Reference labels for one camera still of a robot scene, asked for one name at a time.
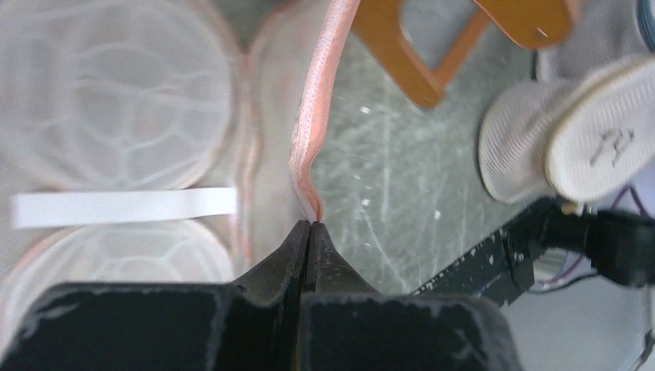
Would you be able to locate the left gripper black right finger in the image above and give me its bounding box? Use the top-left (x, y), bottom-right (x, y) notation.
top-left (299, 223), bottom-right (522, 370)

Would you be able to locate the floral mesh laundry bag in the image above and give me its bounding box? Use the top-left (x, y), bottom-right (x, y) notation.
top-left (1, 1), bottom-right (358, 353)

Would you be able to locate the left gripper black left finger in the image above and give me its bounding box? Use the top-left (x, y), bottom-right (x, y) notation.
top-left (1, 221), bottom-right (311, 370)

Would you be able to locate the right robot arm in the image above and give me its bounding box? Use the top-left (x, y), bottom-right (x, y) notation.
top-left (539, 209), bottom-right (654, 288)

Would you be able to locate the orange wooden shelf rack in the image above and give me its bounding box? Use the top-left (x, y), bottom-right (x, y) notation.
top-left (351, 1), bottom-right (582, 108)

